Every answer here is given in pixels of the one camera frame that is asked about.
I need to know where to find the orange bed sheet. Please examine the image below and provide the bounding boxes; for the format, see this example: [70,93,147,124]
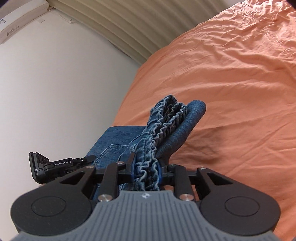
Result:
[112,0,296,234]

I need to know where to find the beige pleated curtain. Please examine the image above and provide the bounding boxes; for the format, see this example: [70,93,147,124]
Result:
[49,0,234,65]

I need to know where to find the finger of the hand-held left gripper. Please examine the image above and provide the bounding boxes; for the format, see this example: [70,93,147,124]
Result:
[69,155,97,174]

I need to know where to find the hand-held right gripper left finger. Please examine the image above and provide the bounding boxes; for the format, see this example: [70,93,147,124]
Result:
[59,152,137,202]

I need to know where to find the white wall cable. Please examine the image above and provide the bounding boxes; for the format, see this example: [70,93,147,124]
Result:
[47,6,78,24]

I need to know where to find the white air conditioner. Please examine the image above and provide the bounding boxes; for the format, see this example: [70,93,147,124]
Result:
[0,0,55,45]

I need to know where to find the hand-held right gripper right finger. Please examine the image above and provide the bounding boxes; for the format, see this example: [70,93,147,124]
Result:
[157,163,234,201]

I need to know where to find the blue denim pants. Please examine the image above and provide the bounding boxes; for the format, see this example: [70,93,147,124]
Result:
[91,94,207,201]

